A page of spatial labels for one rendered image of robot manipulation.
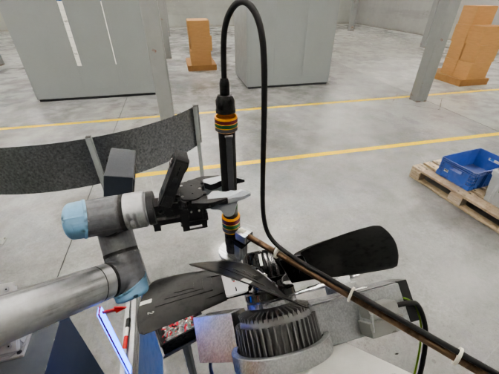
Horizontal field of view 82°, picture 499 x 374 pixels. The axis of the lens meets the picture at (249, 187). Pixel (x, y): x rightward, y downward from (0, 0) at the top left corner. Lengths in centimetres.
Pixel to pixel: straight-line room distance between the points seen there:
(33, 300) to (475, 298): 266
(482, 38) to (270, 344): 827
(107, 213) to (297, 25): 661
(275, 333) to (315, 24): 676
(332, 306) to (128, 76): 633
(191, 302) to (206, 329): 18
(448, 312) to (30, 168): 319
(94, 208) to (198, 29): 818
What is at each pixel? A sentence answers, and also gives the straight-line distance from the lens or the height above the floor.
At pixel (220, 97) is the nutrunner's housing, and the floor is 170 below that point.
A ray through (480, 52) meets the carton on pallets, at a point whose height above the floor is 73.
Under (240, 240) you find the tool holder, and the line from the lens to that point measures 67.
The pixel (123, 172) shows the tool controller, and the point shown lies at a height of 124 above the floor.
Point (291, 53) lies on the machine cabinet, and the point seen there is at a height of 73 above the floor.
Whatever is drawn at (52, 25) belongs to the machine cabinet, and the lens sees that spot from 689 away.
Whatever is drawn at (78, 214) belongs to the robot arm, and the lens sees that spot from 63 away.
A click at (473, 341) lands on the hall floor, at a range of 254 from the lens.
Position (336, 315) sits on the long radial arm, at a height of 112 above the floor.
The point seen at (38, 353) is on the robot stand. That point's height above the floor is 100.
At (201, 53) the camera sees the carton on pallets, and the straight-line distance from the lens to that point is 876.
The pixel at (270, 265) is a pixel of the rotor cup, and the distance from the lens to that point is 81.
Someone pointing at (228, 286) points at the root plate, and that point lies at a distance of 84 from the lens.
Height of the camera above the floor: 186
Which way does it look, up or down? 34 degrees down
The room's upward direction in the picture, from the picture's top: straight up
